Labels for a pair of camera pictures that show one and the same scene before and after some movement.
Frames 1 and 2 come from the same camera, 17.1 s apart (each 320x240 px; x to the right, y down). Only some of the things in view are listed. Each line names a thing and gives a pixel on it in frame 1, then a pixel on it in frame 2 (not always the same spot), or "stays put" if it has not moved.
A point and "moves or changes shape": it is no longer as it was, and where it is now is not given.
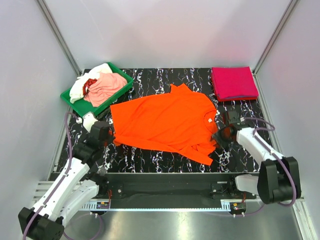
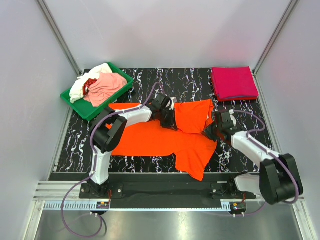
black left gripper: (110, 139) to (171, 124)
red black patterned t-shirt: (85, 87) stays put
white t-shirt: (76, 92) stays put
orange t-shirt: (182, 121) moves or changes shape
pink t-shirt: (102, 92) stays put
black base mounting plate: (168, 189) stays put
